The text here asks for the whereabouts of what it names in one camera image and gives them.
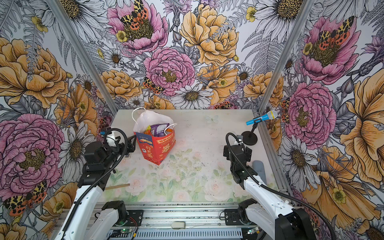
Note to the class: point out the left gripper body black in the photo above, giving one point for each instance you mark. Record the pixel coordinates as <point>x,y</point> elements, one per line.
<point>121,150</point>

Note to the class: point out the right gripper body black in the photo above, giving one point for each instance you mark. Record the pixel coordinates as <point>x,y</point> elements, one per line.
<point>226,151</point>

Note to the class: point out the red paper gift bag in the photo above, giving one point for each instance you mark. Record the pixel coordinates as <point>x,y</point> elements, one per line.
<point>154,149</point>

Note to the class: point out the purple snack packet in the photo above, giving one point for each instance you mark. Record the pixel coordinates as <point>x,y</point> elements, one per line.
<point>158,130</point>

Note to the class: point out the orange snack packet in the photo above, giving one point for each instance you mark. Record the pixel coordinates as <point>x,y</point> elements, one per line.
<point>148,131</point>

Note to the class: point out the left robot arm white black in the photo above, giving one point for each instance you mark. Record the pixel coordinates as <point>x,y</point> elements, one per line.
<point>101,160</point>

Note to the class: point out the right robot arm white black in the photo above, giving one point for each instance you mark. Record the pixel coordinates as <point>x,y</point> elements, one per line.
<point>268,209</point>

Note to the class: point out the blue toy microphone on stand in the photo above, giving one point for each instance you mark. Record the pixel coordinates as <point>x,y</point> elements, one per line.
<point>249,137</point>

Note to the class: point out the grey blue oval object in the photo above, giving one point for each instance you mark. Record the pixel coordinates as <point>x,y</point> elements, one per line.
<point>259,167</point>

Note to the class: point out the wooden stick tool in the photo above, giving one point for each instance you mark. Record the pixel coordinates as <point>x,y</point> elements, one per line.
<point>117,187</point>

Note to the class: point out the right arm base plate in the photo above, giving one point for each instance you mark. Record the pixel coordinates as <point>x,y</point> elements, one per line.
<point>233,218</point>

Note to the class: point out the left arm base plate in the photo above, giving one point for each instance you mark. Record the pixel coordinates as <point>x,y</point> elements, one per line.
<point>134,218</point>

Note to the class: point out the aluminium rail frame front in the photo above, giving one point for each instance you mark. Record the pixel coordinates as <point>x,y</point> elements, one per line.
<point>182,221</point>

